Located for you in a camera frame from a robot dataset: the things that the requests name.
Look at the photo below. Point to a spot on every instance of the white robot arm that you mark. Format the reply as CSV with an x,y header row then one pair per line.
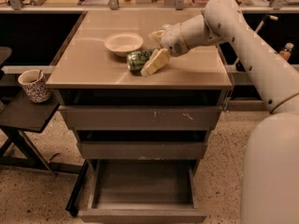
x,y
270,180

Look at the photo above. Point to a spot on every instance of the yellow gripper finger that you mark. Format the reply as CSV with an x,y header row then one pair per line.
x,y
156,36
158,59

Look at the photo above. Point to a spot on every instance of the open bottom drawer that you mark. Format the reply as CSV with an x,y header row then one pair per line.
x,y
142,192

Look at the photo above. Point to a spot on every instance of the green soda can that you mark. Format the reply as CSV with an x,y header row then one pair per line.
x,y
137,59

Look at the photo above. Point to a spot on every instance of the orange drink bottle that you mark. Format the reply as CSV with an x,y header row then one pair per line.
x,y
286,52

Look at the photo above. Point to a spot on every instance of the middle drawer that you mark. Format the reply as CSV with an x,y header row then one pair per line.
x,y
142,150

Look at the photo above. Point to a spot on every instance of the patterned paper cup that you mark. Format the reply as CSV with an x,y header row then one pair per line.
x,y
33,82

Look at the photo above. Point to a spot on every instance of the white paper bowl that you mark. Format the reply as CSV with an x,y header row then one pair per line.
x,y
123,43

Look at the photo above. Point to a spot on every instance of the white stick with black tip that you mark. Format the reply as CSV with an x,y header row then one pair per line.
x,y
265,18

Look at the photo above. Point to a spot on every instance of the top drawer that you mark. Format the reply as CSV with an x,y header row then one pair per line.
x,y
140,118

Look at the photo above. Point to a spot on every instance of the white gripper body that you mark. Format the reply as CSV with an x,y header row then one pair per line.
x,y
172,40

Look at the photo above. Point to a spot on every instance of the dark side table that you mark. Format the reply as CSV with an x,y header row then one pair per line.
x,y
21,115

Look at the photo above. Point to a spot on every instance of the grey drawer cabinet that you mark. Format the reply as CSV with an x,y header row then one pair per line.
x,y
89,74

